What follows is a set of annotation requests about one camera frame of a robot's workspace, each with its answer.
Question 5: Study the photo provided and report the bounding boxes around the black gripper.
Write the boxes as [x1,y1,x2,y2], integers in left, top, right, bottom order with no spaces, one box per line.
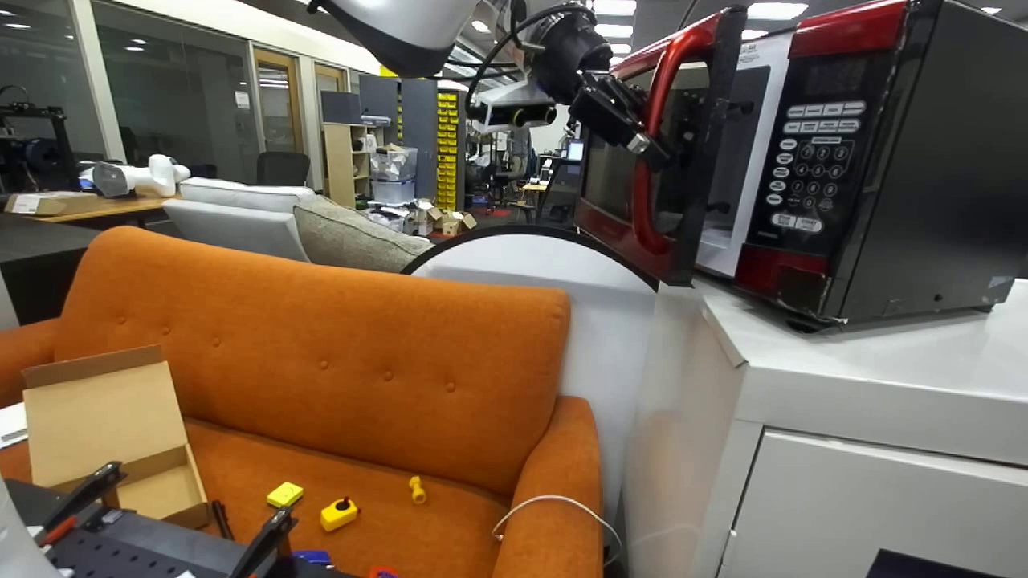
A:
[566,71,675,174]

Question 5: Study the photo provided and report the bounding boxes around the microwave door with red handle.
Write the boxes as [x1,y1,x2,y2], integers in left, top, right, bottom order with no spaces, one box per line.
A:
[572,4,752,288]

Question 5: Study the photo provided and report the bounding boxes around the red black microwave body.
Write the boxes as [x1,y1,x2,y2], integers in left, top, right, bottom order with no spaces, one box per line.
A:
[685,0,1028,331]

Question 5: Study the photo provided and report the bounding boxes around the white round-topped panel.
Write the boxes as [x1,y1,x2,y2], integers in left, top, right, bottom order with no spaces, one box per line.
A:
[402,220,661,522]

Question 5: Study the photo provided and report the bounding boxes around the yellow black storage cabinet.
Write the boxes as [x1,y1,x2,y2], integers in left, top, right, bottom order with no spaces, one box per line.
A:
[355,67,470,215]

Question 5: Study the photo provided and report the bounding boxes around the white cabinet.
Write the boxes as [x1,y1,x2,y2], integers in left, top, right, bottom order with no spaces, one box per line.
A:
[622,264,1028,578]

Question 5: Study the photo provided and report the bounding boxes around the wooden shelf unit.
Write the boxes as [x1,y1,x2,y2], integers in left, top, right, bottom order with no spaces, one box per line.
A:
[319,118,380,208]

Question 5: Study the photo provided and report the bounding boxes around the grey cushion sofa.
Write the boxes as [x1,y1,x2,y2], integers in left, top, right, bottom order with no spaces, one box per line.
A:
[289,194,438,277]

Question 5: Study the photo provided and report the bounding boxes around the orange fabric sofa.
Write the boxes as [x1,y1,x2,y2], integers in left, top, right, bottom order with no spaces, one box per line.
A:
[0,220,606,578]

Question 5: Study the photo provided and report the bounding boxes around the black office chair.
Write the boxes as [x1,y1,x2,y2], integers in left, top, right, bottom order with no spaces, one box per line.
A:
[253,148,316,188]

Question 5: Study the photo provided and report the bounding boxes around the wooden framed door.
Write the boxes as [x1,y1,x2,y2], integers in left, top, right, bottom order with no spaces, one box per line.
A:
[250,44,307,156]

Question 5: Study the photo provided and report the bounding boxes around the white armchair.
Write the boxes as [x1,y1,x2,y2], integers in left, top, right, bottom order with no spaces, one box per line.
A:
[158,176,321,264]

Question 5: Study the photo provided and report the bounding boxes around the yellow square block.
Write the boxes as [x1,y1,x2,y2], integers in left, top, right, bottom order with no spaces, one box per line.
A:
[264,477,307,513]

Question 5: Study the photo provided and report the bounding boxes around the white cylindrical device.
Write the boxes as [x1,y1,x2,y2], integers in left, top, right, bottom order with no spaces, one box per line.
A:
[76,151,193,201]

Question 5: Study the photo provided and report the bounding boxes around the wooden top desk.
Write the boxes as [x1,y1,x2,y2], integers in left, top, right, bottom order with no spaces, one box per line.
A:
[0,188,174,325]

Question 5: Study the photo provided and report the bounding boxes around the open cardboard box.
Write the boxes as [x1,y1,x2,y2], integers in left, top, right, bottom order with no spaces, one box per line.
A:
[18,342,219,529]

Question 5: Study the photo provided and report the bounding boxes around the white paper sheet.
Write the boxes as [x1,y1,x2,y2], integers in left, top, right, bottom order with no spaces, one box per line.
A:
[0,399,33,452]

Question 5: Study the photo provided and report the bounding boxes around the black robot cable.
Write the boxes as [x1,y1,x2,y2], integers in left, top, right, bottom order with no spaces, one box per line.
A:
[463,4,597,110]

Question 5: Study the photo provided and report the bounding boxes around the white cable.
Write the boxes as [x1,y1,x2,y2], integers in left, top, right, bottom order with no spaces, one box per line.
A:
[487,490,626,569]

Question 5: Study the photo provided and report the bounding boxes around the black handled pliers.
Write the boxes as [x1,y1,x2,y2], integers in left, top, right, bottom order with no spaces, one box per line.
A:
[228,506,300,578]

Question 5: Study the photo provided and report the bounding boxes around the black machine frame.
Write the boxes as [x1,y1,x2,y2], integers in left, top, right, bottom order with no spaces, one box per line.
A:
[0,101,80,195]

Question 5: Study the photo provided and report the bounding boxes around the black red handled tool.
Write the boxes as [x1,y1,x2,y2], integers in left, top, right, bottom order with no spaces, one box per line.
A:
[34,459,129,538]

